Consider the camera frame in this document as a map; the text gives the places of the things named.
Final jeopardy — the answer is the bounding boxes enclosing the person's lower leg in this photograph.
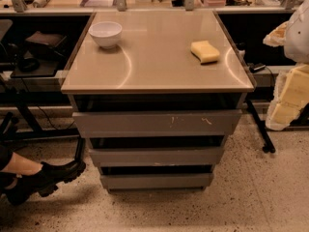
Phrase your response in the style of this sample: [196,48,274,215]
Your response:
[0,146,42,176]

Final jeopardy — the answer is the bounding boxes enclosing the black leather boot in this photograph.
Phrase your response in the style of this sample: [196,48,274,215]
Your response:
[4,160,86,206]

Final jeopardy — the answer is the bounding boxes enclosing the black table leg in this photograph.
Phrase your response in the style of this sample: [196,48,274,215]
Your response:
[246,100,276,154]

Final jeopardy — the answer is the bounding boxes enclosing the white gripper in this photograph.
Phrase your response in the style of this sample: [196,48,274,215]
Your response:
[266,64,309,131]

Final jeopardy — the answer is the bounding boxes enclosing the grey bottom drawer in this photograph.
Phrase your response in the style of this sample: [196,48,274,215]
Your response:
[100,173,213,189]

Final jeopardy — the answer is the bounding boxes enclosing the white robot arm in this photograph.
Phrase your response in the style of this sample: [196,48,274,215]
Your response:
[263,0,309,131]

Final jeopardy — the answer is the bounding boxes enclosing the dark box on shelf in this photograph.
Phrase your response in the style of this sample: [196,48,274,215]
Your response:
[24,31,67,60]

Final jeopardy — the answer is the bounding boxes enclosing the white ceramic bowl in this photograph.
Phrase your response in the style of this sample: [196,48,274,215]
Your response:
[88,21,123,48]

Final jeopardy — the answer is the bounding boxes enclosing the grey drawer cabinet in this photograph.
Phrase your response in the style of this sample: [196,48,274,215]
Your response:
[60,10,256,193]

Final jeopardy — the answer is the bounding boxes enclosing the black power adapter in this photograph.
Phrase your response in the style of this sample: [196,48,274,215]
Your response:
[249,63,266,73]

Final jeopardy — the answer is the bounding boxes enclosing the grey drawer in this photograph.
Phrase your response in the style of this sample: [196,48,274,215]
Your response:
[100,173,213,189]
[89,147,224,167]
[72,109,241,138]

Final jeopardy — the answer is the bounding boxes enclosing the yellow sponge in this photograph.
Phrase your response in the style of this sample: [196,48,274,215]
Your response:
[190,41,220,64]

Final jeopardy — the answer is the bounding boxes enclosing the grey top drawer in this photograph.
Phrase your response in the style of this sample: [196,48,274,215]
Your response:
[72,109,241,138]

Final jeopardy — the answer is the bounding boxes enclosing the grey middle drawer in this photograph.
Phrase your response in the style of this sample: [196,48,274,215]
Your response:
[89,147,224,167]

